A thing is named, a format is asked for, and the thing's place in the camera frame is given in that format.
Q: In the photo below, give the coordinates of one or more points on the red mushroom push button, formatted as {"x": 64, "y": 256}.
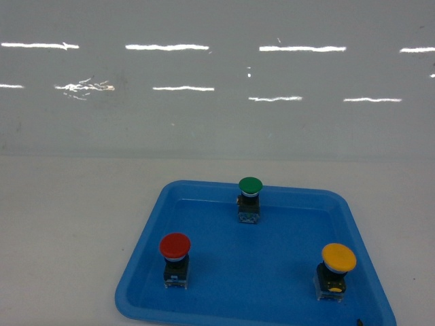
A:
{"x": 175, "y": 247}

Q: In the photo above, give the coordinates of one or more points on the yellow mushroom push button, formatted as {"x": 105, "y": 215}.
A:
{"x": 329, "y": 279}

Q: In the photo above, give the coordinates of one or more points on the green mushroom push button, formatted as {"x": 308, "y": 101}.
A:
{"x": 248, "y": 200}

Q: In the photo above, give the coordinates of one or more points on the white board panel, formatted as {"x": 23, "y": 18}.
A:
{"x": 264, "y": 80}

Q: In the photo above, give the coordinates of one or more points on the blue plastic tray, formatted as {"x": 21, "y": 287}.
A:
{"x": 250, "y": 274}

